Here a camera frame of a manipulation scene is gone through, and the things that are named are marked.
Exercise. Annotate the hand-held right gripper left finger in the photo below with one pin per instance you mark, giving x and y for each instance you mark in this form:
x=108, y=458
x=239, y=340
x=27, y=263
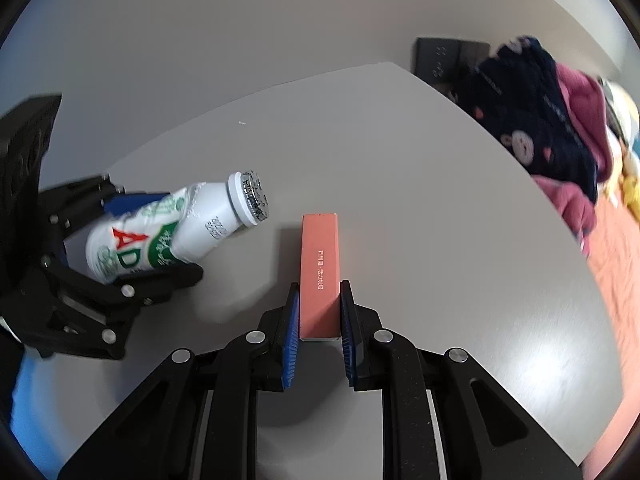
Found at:
x=291, y=340

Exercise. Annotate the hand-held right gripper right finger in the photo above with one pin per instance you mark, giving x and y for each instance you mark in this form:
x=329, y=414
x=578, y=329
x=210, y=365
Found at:
x=347, y=345

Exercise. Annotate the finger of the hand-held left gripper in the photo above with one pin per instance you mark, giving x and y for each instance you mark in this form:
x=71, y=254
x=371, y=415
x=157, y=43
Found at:
x=75, y=205
x=90, y=310

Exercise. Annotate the orange rectangular box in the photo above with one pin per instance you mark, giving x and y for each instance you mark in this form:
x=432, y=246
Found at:
x=320, y=270

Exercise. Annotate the white bottle with green print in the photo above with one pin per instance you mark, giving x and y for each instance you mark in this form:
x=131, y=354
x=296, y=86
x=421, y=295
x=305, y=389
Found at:
x=200, y=225

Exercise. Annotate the bed with pink sheet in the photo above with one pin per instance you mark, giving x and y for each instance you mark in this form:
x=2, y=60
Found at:
x=620, y=310

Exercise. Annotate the navy patterned blanket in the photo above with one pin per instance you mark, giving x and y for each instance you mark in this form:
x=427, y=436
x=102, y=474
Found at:
x=525, y=110

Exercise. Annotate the yellow plush toy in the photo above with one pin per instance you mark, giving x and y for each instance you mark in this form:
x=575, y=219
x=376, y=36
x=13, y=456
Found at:
x=632, y=180

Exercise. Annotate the dark wall panel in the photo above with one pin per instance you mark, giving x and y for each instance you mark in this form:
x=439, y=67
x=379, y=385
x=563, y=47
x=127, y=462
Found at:
x=435, y=60

